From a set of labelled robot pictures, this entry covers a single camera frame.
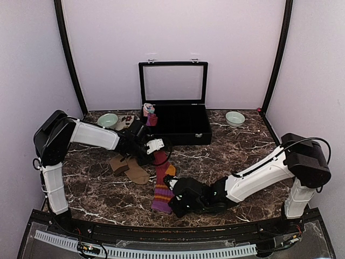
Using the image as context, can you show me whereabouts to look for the brown sock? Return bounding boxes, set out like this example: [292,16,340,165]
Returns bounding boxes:
[109,155,149,185]

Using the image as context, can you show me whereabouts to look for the magenta striped sock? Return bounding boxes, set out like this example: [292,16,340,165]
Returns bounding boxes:
[151,151,176,214]

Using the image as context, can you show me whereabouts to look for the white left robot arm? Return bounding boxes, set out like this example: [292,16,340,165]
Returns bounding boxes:
[33,110,167,235]

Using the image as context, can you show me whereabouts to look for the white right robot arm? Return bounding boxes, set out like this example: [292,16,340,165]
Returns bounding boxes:
[163,133,331,234]

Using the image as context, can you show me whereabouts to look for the magenta purple rolled sock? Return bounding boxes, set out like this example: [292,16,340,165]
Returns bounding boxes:
[146,113,158,127]

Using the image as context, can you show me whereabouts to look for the green ceramic bowl on plate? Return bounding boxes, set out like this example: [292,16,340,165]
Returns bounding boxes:
[97,113,119,130]

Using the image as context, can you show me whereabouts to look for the pink white rolled sock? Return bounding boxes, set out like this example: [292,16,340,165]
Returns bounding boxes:
[142,103,155,117]

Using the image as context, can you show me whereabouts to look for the black compartment storage box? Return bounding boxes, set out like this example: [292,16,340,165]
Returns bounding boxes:
[139,60,212,146]

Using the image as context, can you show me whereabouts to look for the green bowl at right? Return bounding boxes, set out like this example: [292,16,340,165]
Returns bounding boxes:
[225,111,245,128]

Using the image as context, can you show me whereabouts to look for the white perforated front rail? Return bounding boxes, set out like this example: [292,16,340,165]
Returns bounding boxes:
[33,230,258,258]

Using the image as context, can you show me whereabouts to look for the black left corner post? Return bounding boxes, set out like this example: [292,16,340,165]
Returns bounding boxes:
[53,0,88,116]

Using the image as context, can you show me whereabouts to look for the black corner post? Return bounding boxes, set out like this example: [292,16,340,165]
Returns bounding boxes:
[261,0,293,117]
[53,0,88,116]

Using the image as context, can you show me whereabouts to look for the black right corner post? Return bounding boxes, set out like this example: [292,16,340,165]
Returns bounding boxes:
[261,0,293,117]

